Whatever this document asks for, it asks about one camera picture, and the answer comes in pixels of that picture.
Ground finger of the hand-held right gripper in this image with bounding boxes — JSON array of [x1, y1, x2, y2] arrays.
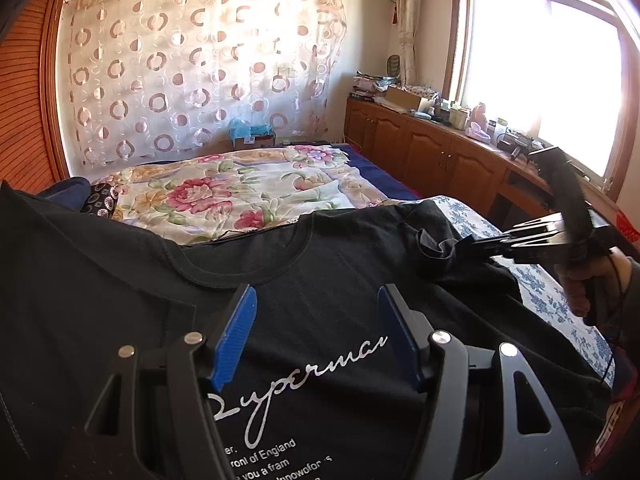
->
[[467, 237, 571, 265], [492, 214, 568, 243]]

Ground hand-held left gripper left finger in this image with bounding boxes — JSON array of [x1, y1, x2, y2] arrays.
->
[[84, 284, 258, 480]]

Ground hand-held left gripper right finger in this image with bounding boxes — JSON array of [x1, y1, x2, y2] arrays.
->
[[377, 284, 581, 480]]

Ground black printed t-shirt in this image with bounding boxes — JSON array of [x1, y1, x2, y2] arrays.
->
[[0, 180, 616, 480]]

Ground folded navy clothes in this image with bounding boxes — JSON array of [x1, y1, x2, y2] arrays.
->
[[39, 176, 95, 212]]

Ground person's right hand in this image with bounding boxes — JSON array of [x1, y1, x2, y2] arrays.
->
[[560, 247, 638, 321]]

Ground blue floral bed sheet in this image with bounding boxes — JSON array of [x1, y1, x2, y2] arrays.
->
[[425, 195, 617, 388]]

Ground dark gadgets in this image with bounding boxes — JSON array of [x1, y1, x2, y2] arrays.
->
[[494, 117, 533, 162]]

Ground pink toy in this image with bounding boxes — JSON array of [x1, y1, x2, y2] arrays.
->
[[464, 102, 494, 142]]

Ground wooden framed window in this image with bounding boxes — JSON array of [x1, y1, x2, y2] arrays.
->
[[447, 0, 640, 188]]

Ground wooden cabinet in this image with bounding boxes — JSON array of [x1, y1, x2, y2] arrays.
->
[[345, 97, 618, 233]]

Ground floral blanket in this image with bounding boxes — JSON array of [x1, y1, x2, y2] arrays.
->
[[92, 144, 372, 247]]

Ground navy blue blanket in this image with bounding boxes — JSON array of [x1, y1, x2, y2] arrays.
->
[[345, 142, 427, 209]]

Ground cardboard box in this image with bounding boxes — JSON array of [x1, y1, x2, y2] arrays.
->
[[384, 85, 442, 114]]

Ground person's red clothing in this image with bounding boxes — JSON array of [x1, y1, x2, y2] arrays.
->
[[582, 347, 640, 478]]

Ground dark patterned cloth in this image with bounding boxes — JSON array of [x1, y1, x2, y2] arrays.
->
[[84, 180, 122, 219]]

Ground blue box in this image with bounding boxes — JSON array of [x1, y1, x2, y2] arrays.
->
[[229, 119, 277, 151]]

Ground beige drape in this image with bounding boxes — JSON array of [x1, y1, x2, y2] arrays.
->
[[389, 0, 427, 92]]

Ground circle patterned sheer curtain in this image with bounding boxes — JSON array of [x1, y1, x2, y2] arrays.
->
[[61, 0, 352, 172]]

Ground wooden slatted wardrobe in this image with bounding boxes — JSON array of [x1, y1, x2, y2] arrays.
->
[[0, 0, 72, 196]]

